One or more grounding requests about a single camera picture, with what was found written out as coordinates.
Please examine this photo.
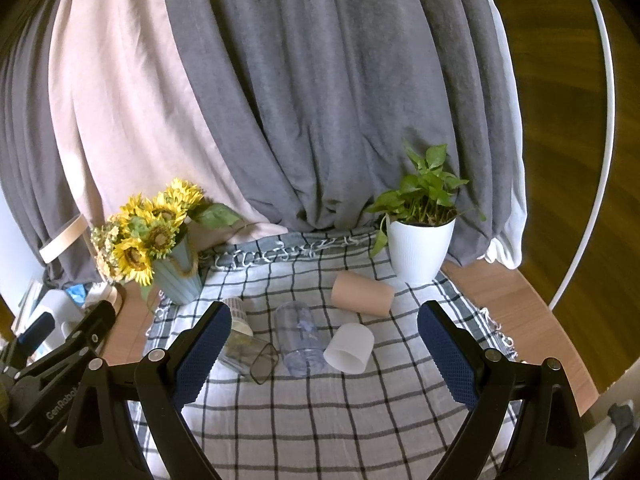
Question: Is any white ribbed plant pot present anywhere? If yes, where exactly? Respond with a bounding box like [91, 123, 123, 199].
[387, 214, 457, 285]

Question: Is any grey cloth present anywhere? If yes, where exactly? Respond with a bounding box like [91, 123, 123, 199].
[607, 402, 637, 461]

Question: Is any clear plastic cup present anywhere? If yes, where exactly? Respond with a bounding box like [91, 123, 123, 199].
[274, 300, 328, 378]

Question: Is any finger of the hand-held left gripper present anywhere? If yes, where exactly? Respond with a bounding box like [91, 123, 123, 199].
[0, 311, 56, 368]
[17, 300, 118, 383]

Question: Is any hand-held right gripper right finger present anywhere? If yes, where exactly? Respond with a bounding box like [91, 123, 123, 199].
[416, 300, 592, 480]

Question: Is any sunflower bouquet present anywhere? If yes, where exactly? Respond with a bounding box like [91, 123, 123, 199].
[90, 178, 243, 301]

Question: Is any white frosted cup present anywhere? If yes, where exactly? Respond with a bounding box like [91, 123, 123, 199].
[323, 323, 376, 374]

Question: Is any checked cloth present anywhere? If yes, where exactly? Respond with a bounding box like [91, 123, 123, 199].
[127, 227, 531, 480]

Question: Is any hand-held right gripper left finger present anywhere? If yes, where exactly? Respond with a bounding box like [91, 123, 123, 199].
[60, 301, 233, 480]

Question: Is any beige curtain tie-back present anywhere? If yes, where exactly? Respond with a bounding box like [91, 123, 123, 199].
[39, 214, 86, 263]

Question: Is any white plastic bottle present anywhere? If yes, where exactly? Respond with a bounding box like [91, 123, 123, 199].
[45, 287, 85, 333]

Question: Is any wide grey curtain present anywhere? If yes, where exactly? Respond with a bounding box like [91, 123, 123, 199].
[160, 0, 526, 268]

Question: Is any brown paper cup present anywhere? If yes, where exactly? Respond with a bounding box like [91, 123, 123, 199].
[331, 271, 396, 317]

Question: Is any pale blue ribbed vase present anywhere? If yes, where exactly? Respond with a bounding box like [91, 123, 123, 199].
[150, 237, 203, 306]

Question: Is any pink curtain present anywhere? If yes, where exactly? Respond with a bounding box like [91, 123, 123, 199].
[47, 0, 291, 256]

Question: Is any narrow grey curtain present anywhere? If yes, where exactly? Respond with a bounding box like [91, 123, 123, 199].
[0, 0, 101, 291]

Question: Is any smoky transparent cup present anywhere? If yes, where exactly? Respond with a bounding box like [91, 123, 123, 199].
[216, 297, 280, 386]

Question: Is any green pothos plant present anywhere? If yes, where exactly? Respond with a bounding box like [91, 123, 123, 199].
[364, 141, 487, 260]

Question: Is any white curtain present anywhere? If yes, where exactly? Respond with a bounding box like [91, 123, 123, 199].
[477, 0, 529, 269]

